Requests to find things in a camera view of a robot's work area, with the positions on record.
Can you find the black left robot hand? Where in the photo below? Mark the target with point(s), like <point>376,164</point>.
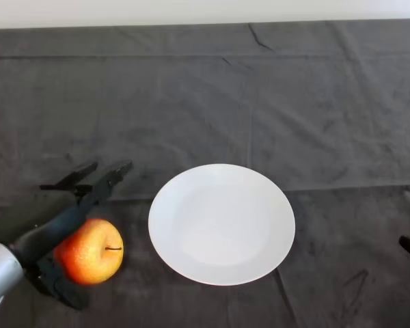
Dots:
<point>48,232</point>

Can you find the red yellow apple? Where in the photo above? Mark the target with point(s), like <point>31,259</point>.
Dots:
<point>92,256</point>

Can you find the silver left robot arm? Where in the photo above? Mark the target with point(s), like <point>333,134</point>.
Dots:
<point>1,270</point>

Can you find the white round plate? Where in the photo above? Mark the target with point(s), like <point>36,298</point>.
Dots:
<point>222,225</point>

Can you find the black cloth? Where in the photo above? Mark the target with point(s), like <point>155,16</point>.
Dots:
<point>191,102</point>

